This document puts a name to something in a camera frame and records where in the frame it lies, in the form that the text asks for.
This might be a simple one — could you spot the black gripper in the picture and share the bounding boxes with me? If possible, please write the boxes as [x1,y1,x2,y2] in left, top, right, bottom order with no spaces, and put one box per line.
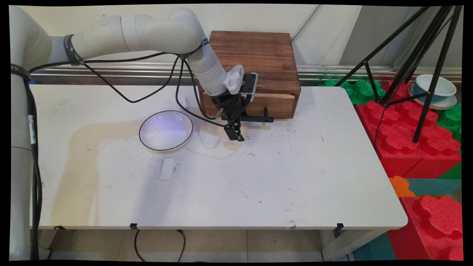
[212,94,247,142]

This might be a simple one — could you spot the white plate with black rim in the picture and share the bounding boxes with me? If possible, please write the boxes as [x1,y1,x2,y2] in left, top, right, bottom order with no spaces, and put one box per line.
[139,110,194,152]

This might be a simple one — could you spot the brown wooden drawer cabinet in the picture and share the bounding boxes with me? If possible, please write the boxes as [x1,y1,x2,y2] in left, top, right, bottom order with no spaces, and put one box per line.
[198,31,302,119]

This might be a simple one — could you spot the green foam block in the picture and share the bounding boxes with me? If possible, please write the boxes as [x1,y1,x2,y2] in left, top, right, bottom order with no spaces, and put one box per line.
[436,103,462,143]
[320,79,387,105]

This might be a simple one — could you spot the white table leg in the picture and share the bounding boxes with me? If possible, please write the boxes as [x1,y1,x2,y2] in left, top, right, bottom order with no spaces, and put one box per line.
[320,229,388,261]

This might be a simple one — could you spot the large red foam block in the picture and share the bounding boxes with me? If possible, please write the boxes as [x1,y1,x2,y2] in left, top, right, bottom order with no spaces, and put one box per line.
[387,195,464,261]
[355,79,462,179]

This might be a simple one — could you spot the orange foam block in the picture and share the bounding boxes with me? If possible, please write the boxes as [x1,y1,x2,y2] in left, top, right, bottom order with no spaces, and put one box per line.
[389,176,416,198]

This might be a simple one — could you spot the teal foam mat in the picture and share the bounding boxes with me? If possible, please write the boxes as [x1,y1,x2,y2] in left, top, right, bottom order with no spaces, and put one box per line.
[405,178,462,196]

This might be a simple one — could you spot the teal and white bowl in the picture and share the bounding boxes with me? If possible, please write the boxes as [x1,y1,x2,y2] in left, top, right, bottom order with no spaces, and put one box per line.
[413,74,457,104]

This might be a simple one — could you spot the black tripod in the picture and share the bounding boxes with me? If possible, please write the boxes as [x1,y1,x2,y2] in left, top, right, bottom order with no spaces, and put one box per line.
[334,6,463,144]

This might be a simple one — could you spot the teal and white saucer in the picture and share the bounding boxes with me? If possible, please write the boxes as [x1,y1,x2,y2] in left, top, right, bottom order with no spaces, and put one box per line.
[408,83,459,110]

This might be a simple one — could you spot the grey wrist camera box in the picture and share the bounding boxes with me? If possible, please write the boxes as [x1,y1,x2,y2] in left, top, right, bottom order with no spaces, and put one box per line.
[240,73,258,103]

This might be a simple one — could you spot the aluminium wall rail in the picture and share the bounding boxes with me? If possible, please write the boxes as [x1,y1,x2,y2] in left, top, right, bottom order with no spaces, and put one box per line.
[31,61,462,82]

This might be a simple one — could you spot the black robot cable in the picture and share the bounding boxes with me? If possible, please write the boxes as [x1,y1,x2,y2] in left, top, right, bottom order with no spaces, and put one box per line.
[24,40,253,259]

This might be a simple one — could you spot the grey wall cable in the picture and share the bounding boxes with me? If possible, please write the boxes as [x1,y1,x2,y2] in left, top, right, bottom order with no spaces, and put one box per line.
[291,4,321,41]

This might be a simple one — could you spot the thin black tripod cable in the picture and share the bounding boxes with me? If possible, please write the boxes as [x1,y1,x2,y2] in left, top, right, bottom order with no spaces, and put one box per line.
[374,105,387,148]

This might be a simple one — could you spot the black cable under table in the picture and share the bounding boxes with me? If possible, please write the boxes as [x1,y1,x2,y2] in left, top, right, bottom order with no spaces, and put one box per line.
[134,229,186,262]

